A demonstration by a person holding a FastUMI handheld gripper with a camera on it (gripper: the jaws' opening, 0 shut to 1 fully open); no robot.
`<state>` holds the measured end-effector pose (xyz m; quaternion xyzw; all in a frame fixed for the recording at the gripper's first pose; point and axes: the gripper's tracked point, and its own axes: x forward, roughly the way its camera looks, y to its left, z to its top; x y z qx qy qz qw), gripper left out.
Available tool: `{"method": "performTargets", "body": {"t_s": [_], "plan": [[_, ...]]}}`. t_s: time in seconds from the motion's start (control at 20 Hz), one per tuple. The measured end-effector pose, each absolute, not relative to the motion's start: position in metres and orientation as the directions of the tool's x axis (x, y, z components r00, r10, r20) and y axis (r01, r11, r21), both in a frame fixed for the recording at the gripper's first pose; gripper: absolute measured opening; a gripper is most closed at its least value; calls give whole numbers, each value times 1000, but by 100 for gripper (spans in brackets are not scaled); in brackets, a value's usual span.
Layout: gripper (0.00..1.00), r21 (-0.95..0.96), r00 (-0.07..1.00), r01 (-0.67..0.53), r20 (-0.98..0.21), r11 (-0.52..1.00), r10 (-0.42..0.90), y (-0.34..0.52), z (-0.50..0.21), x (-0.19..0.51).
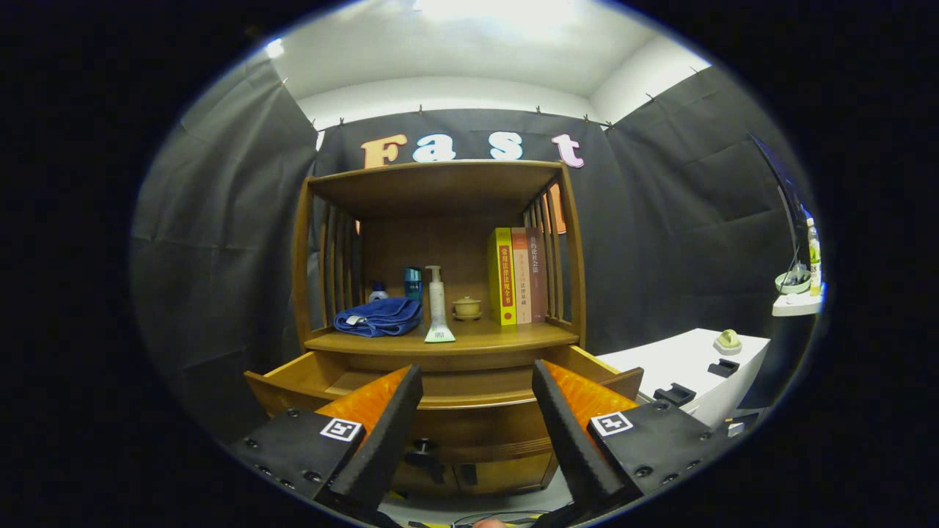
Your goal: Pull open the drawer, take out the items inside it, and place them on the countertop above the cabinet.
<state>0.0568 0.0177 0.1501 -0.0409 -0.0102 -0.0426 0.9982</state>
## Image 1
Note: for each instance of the brown book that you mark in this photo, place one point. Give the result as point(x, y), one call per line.
point(538, 275)

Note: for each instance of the wooden countertop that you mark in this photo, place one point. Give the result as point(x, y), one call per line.
point(506, 336)

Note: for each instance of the beige lidded teacup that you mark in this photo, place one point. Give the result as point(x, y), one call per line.
point(466, 306)

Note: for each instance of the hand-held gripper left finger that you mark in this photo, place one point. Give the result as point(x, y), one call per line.
point(385, 433)

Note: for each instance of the teal bottle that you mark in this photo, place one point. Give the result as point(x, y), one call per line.
point(413, 284)

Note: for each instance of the wooden cabinet door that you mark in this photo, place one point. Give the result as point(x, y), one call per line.
point(506, 473)
point(433, 480)

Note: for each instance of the orange and white book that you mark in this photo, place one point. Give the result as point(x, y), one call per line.
point(522, 279)

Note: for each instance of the wooden cabinet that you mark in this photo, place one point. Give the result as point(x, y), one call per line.
point(440, 249)

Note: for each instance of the green drink bottle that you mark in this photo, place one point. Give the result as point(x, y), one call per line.
point(813, 257)

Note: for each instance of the small white blue-capped bottle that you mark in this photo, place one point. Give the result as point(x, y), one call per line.
point(378, 293)

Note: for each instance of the white tube with green end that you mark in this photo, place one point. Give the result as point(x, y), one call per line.
point(439, 330)

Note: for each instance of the small black holder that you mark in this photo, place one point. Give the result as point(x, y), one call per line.
point(723, 368)

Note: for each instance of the blue folded towel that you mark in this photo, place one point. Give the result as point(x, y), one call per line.
point(381, 317)

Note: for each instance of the beige saucer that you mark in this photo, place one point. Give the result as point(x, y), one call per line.
point(467, 317)

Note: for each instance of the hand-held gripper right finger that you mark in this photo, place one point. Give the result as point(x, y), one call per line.
point(568, 433)

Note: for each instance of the large black holder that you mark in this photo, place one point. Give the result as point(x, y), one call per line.
point(673, 395)

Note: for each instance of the white side table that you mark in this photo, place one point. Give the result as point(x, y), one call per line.
point(675, 359)

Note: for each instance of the pale green bowl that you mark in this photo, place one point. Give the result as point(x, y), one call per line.
point(792, 282)

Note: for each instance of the yellow book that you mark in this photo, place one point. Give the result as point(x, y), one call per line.
point(502, 279)

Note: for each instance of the wooden drawer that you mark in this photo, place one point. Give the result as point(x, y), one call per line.
point(477, 424)

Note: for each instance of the pale green tape dispenser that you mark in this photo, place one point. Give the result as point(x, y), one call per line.
point(728, 342)

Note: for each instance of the black backdrop cloth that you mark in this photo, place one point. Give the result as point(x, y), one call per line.
point(220, 257)

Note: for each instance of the white wall shelf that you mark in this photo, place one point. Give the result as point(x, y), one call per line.
point(796, 304)

